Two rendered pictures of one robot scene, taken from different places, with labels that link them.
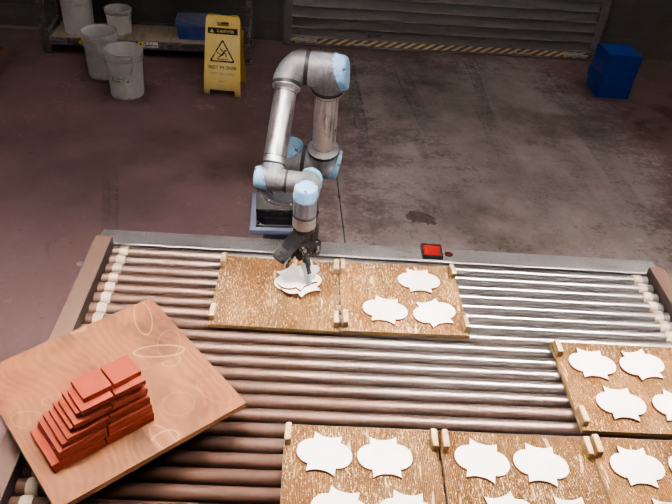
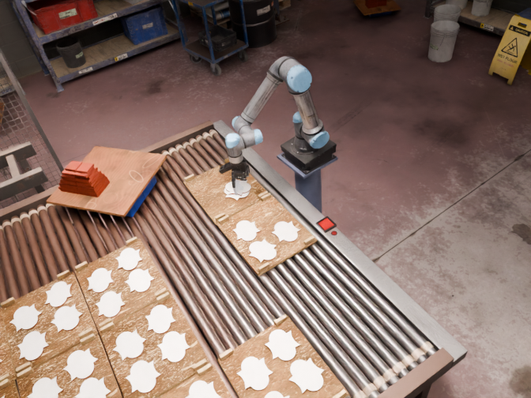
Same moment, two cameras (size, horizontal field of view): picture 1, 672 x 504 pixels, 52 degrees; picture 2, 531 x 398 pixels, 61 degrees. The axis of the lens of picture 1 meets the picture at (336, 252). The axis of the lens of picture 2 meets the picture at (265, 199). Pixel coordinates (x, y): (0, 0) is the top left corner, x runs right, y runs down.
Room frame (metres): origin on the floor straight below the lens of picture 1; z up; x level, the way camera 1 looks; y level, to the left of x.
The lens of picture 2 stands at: (1.19, -1.67, 2.67)
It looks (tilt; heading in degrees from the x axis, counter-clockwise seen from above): 44 degrees down; 67
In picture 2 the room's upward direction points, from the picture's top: 8 degrees counter-clockwise
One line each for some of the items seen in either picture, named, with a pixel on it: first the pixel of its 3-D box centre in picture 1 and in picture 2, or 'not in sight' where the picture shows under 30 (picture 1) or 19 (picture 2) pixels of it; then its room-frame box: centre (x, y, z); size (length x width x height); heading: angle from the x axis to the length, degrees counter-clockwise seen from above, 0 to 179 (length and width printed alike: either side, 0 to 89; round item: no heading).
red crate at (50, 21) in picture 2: not in sight; (62, 9); (1.45, 4.30, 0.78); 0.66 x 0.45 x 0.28; 7
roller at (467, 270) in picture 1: (385, 267); (294, 215); (1.96, -0.19, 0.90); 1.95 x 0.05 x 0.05; 94
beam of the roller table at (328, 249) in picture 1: (383, 258); (305, 211); (2.03, -0.18, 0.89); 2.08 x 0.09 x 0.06; 94
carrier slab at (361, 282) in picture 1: (400, 298); (265, 232); (1.76, -0.23, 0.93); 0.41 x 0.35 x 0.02; 95
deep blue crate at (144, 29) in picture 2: not in sight; (142, 21); (2.35, 4.44, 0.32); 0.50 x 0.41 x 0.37; 3
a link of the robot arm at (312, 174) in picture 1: (304, 183); (250, 137); (1.90, 0.12, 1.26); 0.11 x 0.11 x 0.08; 87
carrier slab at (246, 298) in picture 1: (277, 292); (225, 189); (1.73, 0.18, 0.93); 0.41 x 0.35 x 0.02; 94
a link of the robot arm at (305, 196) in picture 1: (305, 200); (234, 144); (1.80, 0.11, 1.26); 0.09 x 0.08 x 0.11; 177
